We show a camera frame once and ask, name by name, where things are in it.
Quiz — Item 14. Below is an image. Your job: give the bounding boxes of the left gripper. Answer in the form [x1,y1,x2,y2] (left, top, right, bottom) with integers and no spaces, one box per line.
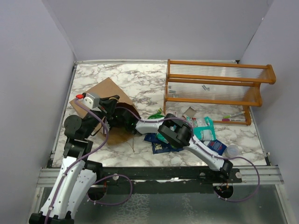
[83,95,120,139]

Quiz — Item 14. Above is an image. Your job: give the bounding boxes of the brown paper bag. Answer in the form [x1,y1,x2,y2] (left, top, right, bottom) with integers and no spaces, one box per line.
[64,78,140,153]

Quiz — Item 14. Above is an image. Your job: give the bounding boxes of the green snack bag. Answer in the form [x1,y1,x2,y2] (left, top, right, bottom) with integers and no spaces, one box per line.
[148,108,165,119]

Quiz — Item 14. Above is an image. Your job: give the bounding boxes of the teal snack packet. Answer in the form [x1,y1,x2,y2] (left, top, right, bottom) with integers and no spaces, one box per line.
[185,116,216,141]
[156,133,169,144]

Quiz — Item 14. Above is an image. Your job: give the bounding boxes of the Kettle sea salt vinegar chips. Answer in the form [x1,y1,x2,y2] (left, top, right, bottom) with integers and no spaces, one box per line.
[144,133,183,154]

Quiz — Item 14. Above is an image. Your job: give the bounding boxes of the blue white snack bag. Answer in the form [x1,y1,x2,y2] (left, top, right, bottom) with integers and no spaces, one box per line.
[205,140,227,155]

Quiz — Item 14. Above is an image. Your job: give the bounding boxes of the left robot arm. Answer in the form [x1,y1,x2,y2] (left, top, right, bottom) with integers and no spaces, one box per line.
[29,93,120,224]

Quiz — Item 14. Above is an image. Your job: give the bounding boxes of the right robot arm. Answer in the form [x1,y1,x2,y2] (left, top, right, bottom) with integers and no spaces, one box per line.
[108,107,233,182]

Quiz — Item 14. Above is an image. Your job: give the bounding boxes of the red white staples box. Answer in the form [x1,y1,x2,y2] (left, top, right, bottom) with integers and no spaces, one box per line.
[166,111,178,116]

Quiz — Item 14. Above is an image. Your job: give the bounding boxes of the open small cardboard box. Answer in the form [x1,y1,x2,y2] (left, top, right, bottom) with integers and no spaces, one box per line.
[183,107,197,118]

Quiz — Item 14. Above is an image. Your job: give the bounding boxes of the pink marker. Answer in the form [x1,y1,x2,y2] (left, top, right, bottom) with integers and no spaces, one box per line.
[222,118,246,122]

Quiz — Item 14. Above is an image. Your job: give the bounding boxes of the green marker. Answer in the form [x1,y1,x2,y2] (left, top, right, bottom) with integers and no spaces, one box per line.
[223,111,245,119]

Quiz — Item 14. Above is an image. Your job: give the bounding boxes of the wooden shelf rack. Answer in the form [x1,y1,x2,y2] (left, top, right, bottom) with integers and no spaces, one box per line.
[164,59,276,126]

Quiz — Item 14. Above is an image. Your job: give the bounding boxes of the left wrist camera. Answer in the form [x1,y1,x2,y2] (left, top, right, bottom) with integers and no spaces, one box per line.
[81,93,100,111]

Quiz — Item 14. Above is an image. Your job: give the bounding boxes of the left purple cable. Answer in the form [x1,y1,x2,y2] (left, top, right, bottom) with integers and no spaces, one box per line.
[45,98,133,224]

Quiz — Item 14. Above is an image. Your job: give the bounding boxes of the purple cable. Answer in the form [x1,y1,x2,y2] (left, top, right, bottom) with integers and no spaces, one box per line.
[45,98,133,224]
[114,106,261,203]

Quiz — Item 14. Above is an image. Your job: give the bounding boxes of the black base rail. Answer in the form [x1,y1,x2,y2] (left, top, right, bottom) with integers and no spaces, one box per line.
[85,161,242,196]

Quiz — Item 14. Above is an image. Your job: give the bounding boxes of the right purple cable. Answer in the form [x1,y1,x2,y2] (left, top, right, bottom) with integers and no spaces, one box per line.
[114,106,261,203]

